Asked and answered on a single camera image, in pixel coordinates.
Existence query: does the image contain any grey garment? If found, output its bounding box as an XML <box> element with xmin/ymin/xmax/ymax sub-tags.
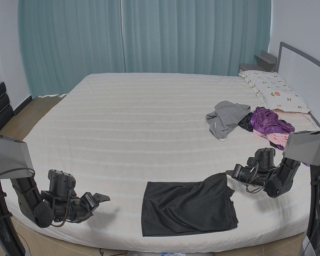
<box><xmin>205</xmin><ymin>100</ymin><xmax>252</xmax><ymax>142</ymax></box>

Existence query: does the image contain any grey bedside table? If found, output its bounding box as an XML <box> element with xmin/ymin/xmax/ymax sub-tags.
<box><xmin>239</xmin><ymin>50</ymin><xmax>277</xmax><ymax>73</ymax></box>

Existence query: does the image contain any pale pink pillow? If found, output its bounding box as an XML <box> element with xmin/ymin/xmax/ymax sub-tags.
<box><xmin>272</xmin><ymin>109</ymin><xmax>311</xmax><ymax>116</ymax></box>

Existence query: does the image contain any white printed pillow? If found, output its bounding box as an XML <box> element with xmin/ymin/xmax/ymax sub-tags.
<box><xmin>238</xmin><ymin>70</ymin><xmax>312</xmax><ymax>114</ymax></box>

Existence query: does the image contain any black T-shirt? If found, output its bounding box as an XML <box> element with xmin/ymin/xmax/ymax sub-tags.
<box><xmin>141</xmin><ymin>173</ymin><xmax>239</xmax><ymax>237</ymax></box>

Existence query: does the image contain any blue-green curtain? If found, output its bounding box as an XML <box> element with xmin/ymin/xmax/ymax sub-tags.
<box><xmin>18</xmin><ymin>0</ymin><xmax>126</xmax><ymax>98</ymax></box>
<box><xmin>121</xmin><ymin>0</ymin><xmax>272</xmax><ymax>76</ymax></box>

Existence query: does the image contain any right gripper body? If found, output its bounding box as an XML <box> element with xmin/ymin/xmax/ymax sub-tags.
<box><xmin>232</xmin><ymin>164</ymin><xmax>257</xmax><ymax>185</ymax></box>

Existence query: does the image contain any purple satin garment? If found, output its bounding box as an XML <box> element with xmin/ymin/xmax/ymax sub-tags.
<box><xmin>250</xmin><ymin>106</ymin><xmax>313</xmax><ymax>167</ymax></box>

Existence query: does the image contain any bed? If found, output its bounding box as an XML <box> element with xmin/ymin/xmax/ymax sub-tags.
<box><xmin>1</xmin><ymin>42</ymin><xmax>320</xmax><ymax>252</ymax></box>

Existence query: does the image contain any shiny black garment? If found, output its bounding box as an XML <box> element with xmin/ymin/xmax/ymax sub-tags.
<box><xmin>238</xmin><ymin>113</ymin><xmax>255</xmax><ymax>133</ymax></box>

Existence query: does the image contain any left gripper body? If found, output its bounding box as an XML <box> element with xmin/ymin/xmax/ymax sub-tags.
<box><xmin>55</xmin><ymin>192</ymin><xmax>100</xmax><ymax>222</ymax></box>

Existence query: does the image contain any pink garment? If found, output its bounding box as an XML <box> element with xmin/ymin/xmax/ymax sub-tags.
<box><xmin>253</xmin><ymin>131</ymin><xmax>290</xmax><ymax>149</ymax></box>

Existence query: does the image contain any black chest of drawers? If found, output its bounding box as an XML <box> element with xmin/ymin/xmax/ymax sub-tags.
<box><xmin>0</xmin><ymin>82</ymin><xmax>14</xmax><ymax>135</ymax></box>

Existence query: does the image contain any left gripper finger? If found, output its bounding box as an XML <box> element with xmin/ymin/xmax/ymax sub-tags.
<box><xmin>93</xmin><ymin>193</ymin><xmax>111</xmax><ymax>204</ymax></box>

